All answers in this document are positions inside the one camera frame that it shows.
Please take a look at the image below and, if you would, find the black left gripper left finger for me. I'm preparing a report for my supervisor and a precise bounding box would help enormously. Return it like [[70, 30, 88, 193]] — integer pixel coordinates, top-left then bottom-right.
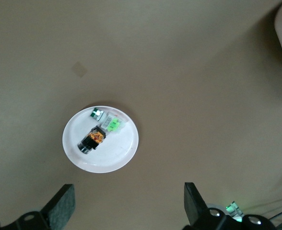
[[0, 184, 76, 230]]

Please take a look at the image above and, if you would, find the small black brown object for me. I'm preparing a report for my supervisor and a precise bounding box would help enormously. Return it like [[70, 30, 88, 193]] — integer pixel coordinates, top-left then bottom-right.
[[77, 126, 107, 155]]

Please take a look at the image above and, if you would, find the pale pink round plate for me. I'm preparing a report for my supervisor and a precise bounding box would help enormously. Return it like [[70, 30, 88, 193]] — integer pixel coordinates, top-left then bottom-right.
[[62, 105, 140, 173]]

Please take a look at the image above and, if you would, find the beige tape patch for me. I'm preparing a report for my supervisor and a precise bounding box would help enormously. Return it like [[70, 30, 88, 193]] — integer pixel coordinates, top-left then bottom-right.
[[71, 61, 88, 78]]

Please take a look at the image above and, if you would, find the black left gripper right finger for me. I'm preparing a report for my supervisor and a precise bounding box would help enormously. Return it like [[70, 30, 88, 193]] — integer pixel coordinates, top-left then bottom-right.
[[184, 182, 279, 230]]

